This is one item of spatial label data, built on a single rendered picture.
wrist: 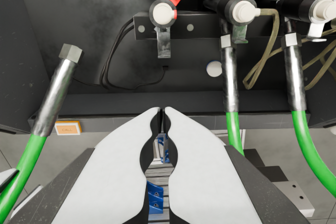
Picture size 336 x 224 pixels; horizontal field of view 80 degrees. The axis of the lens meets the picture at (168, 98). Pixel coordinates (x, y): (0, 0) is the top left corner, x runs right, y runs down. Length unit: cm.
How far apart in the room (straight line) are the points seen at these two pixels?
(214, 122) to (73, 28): 39
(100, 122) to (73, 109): 9
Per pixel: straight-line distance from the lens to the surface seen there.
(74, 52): 23
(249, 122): 48
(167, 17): 21
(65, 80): 23
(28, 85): 55
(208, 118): 45
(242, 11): 22
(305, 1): 27
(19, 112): 53
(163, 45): 23
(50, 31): 57
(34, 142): 24
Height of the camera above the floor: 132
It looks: 62 degrees down
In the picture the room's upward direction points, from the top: 180 degrees clockwise
